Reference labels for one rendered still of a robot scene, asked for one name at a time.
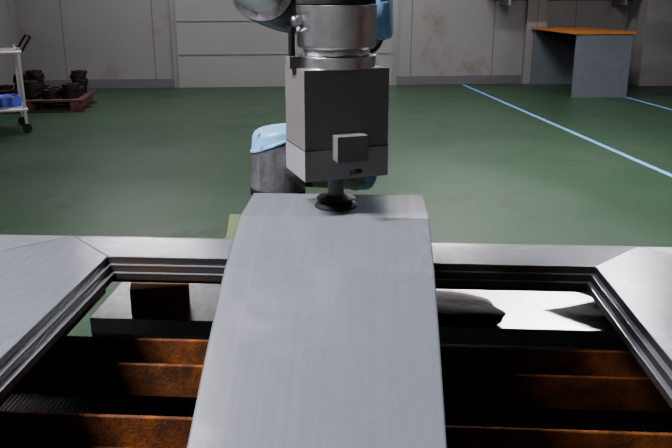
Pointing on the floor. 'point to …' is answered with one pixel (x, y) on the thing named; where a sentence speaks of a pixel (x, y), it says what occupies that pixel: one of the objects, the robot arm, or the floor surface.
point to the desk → (582, 60)
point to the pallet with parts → (34, 94)
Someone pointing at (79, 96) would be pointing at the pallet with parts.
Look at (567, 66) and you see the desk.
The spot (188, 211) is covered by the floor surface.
